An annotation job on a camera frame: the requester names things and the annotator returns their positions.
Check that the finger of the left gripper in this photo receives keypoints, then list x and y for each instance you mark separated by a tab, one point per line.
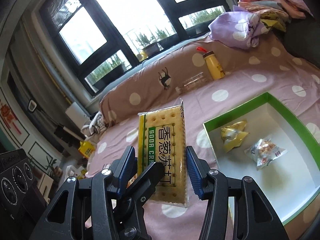
127	217

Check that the yellow carton box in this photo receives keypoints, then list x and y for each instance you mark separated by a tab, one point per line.
86	149

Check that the soda cracker clear pack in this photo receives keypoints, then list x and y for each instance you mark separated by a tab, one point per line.
161	138

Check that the white paper roll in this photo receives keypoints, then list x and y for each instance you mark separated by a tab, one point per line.
77	115

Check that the white blue snack bag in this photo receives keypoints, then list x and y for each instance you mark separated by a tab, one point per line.
264	151

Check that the pink dotted bed sheet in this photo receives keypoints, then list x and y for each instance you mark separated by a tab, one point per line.
142	92

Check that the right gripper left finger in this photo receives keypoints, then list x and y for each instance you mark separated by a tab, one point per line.
83	208

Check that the purple dotted cloth bundle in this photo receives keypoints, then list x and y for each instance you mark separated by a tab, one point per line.
238	28

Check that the striped white cloth pile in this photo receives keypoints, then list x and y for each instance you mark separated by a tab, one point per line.
95	127

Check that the pink orange cloth bundle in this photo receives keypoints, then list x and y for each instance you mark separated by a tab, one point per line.
276	14

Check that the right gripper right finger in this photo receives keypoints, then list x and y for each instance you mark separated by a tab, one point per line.
254	216

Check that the yellow black snack bag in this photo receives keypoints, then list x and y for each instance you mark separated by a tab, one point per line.
233	135

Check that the black dark chair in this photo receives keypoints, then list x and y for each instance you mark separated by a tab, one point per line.
302	36

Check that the black framed window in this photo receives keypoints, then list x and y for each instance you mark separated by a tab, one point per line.
101	40

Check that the clear plastic bottle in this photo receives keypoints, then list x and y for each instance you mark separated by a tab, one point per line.
192	83

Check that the green white cardboard box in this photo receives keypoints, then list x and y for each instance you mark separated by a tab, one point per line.
290	182

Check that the yellow bottle red cap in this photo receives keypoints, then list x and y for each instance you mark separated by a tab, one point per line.
213	65

